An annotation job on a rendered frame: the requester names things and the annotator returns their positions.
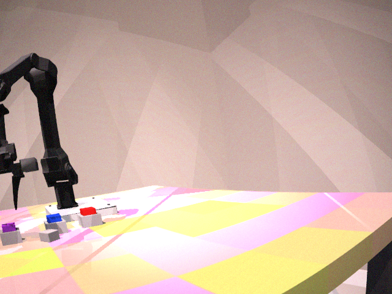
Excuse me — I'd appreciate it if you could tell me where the blue button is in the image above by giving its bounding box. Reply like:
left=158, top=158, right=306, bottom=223
left=44, top=214, right=69, bottom=234

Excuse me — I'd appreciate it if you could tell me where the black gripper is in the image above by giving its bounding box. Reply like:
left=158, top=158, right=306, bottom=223
left=0, top=134, right=39, bottom=210

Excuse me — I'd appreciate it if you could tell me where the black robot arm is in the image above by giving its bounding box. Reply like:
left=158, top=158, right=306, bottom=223
left=0, top=53, right=78, bottom=210

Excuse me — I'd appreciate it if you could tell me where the red button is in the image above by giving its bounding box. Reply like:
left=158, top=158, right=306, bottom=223
left=77, top=206, right=103, bottom=228

